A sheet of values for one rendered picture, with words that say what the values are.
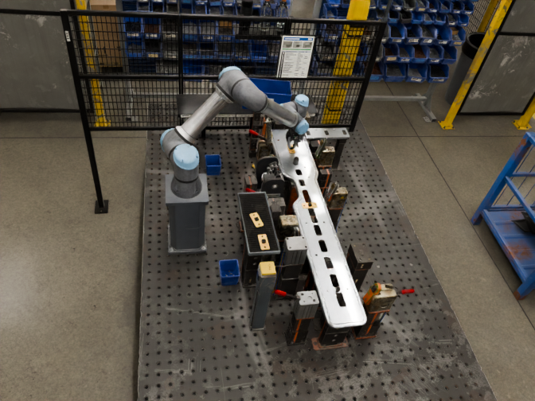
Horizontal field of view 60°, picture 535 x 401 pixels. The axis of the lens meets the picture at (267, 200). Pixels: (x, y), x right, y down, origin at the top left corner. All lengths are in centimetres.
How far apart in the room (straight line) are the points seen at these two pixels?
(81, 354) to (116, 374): 25
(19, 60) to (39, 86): 27
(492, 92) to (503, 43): 56
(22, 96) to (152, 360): 295
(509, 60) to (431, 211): 178
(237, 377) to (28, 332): 151
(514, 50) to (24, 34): 430
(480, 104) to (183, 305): 395
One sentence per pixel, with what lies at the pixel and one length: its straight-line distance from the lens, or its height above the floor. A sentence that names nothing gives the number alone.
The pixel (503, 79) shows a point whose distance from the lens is 536.
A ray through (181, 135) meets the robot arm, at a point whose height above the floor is 134.
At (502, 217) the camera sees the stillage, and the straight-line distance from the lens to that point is 429.
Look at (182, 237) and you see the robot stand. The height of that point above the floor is 83.
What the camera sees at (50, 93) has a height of 33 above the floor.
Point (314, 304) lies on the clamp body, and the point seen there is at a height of 106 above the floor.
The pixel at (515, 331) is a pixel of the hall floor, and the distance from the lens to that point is 380.
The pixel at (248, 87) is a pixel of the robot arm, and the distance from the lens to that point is 216.
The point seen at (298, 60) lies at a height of 128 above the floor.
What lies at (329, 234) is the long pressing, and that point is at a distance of 237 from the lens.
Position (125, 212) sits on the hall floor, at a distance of 376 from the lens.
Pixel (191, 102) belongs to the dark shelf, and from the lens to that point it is 305.
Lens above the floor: 273
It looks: 45 degrees down
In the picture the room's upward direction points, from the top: 10 degrees clockwise
